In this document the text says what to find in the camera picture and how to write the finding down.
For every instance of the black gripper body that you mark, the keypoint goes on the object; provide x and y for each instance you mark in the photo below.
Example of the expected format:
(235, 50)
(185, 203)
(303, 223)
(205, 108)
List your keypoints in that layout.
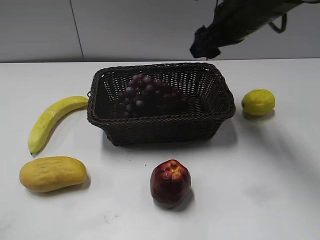
(233, 21)

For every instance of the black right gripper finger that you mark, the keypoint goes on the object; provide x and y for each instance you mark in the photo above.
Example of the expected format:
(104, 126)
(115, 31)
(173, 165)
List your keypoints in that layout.
(212, 52)

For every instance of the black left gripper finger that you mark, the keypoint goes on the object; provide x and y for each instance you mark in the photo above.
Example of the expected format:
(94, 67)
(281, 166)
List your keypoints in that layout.
(197, 49)

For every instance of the purple grape bunch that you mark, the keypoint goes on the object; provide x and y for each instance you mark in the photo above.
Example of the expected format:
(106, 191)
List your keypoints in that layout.
(145, 96)

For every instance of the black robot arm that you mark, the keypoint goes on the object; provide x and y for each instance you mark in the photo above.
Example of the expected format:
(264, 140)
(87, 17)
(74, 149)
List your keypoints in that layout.
(272, 12)

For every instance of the dark brown woven basket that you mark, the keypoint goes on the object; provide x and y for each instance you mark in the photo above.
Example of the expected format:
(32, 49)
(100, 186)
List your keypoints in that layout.
(209, 102)

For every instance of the yellow lemon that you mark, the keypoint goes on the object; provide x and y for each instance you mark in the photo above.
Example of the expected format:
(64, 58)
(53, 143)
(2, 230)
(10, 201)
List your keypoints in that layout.
(258, 102)

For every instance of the red apple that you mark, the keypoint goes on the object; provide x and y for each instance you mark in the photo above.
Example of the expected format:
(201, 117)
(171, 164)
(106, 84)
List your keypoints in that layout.
(170, 183)

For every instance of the yellow banana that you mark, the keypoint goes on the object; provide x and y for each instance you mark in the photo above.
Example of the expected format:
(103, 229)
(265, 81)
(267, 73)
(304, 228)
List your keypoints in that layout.
(49, 118)

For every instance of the yellow mango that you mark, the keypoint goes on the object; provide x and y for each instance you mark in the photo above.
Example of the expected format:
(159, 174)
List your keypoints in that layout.
(48, 174)

